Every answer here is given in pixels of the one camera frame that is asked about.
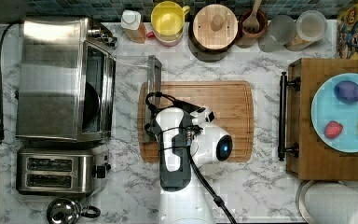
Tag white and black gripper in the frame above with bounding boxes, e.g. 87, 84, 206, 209
173, 100, 214, 125

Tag glass oven door with handle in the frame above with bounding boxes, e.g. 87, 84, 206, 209
114, 55, 162, 143

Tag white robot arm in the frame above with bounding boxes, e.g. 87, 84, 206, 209
149, 104, 233, 224

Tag stainless steel toaster oven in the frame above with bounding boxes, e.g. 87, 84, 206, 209
16, 17, 117, 142

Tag bamboo cutting board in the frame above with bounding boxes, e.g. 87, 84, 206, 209
137, 81, 255, 162

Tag brown wooden utensil holder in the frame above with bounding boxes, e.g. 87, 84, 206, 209
235, 9, 268, 49

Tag dark canister with wooden lid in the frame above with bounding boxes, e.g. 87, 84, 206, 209
188, 4, 238, 63

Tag yellow mug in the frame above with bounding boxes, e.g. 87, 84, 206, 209
151, 1, 190, 41

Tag wooden spoon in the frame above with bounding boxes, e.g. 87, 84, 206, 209
242, 0, 262, 34

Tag white cap juice bottle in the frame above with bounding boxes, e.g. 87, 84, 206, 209
120, 10, 146, 44

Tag wooden drawer box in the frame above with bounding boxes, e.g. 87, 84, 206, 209
278, 58, 358, 181

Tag frosted grey tumbler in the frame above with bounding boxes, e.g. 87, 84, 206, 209
258, 15, 296, 52

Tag light blue plate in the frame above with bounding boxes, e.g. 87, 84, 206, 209
311, 73, 358, 153

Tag red toy strawberry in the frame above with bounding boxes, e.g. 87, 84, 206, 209
324, 120, 343, 139

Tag clear cereal jar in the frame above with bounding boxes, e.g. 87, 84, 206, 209
285, 10, 327, 51

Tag stainless steel slot toaster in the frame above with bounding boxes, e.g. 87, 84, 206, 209
16, 146, 111, 196

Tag purple toy egg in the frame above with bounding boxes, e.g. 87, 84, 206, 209
334, 80, 358, 104

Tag shiny steel kettle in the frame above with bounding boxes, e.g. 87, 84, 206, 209
46, 197, 101, 224

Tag yellow cereal box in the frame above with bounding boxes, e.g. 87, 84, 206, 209
336, 0, 358, 60

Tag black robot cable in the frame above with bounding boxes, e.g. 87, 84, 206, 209
145, 91, 239, 224

